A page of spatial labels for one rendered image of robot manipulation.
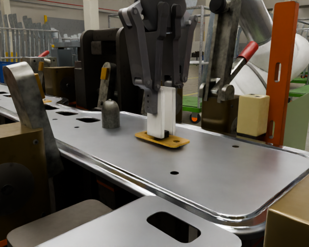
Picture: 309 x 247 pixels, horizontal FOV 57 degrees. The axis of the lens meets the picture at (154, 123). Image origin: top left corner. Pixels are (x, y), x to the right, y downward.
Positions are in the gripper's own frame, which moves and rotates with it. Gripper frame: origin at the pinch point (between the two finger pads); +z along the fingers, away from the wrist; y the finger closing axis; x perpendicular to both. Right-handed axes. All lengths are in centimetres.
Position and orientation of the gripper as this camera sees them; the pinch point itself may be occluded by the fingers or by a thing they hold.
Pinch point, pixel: (161, 111)
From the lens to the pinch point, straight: 41.6
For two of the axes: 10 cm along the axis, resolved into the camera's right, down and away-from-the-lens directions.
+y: -7.2, 1.7, -6.8
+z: 0.0, 9.7, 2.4
